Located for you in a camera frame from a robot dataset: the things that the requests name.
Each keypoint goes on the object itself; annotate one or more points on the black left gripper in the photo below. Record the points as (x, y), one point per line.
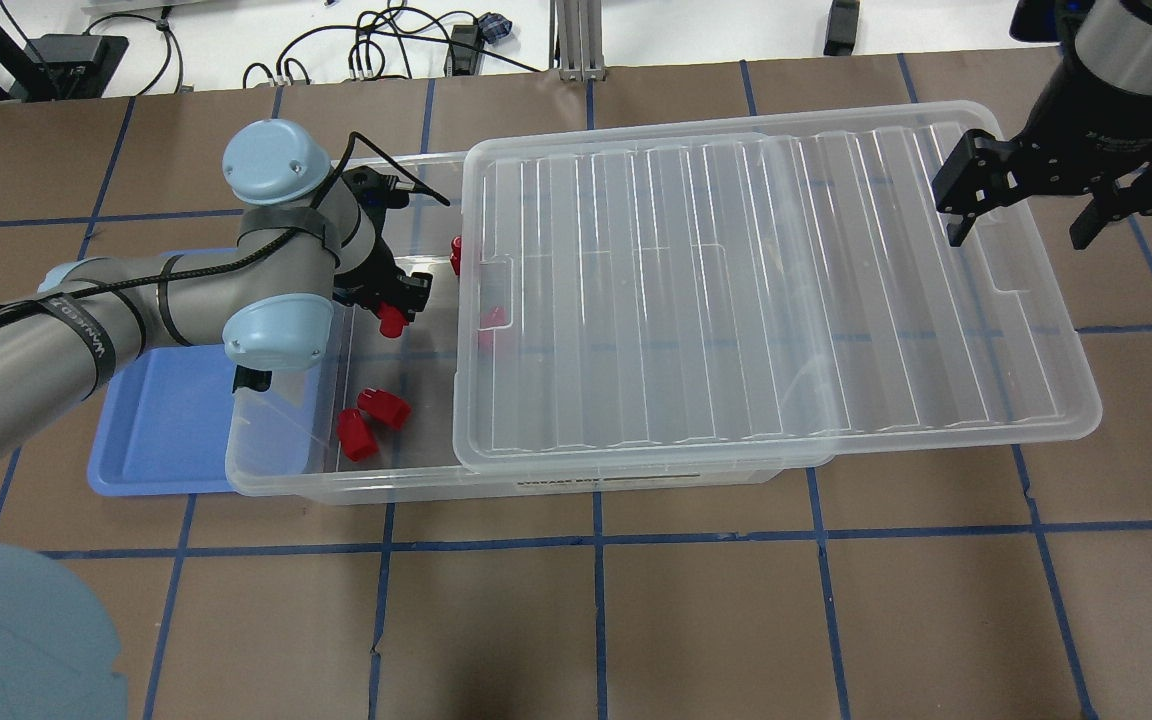
(372, 274)

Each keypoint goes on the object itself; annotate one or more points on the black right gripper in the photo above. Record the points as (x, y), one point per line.
(1086, 133)

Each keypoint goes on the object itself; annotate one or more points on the red block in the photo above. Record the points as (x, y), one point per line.
(392, 321)
(390, 410)
(495, 320)
(356, 440)
(456, 255)

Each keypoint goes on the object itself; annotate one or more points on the clear plastic box lid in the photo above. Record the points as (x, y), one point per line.
(932, 347)

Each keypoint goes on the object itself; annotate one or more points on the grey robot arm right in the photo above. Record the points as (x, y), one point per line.
(1112, 38)

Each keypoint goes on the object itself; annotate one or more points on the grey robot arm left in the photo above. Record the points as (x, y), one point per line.
(310, 239)

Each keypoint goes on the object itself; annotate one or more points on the clear plastic storage box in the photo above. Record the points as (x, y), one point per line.
(631, 317)

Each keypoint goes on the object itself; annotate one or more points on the blue plastic tray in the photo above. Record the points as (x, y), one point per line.
(171, 424)

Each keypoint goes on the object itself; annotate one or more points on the black power adapter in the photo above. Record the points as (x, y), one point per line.
(77, 66)

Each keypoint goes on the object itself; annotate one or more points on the aluminium frame post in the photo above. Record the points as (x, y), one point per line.
(576, 36)

